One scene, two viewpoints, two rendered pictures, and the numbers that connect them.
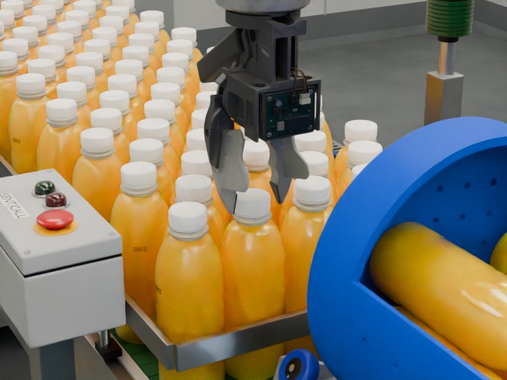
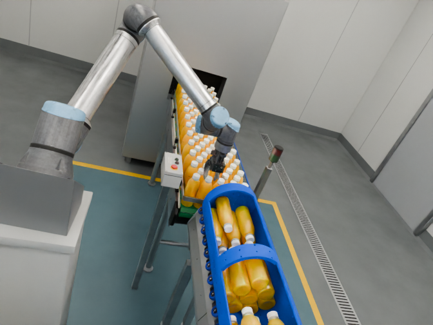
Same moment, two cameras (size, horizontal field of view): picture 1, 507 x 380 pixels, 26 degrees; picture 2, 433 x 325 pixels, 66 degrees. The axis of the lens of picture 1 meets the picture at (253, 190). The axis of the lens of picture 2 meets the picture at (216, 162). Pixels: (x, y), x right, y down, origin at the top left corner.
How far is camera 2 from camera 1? 0.80 m
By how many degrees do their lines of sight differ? 11
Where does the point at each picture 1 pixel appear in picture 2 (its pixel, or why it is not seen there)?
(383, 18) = (313, 129)
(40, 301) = (165, 178)
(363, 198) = (217, 189)
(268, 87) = (215, 163)
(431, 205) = (230, 195)
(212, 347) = (191, 199)
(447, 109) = (266, 175)
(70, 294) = (171, 180)
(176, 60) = not seen: hidden behind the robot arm
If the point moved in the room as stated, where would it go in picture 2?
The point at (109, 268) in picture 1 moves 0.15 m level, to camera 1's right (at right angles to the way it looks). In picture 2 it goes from (178, 178) to (203, 191)
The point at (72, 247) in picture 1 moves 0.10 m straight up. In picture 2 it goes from (174, 173) to (178, 157)
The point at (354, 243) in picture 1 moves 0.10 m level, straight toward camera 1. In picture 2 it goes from (211, 196) to (202, 205)
